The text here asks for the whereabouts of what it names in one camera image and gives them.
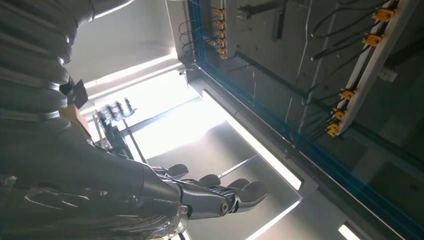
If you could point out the grey metal overhead bracket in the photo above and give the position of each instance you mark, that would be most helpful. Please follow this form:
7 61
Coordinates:
255 10

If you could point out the brown cardboard box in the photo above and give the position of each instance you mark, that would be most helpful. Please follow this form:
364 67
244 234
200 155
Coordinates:
73 115

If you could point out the small white overhead block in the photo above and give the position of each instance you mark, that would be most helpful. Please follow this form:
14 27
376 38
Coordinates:
387 74

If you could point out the white overhead bar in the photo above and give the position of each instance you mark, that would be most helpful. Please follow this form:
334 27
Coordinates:
377 59

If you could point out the blue overhead frame rail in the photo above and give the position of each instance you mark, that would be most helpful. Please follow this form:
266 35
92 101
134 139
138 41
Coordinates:
331 165

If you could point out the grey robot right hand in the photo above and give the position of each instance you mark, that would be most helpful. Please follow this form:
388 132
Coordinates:
82 188

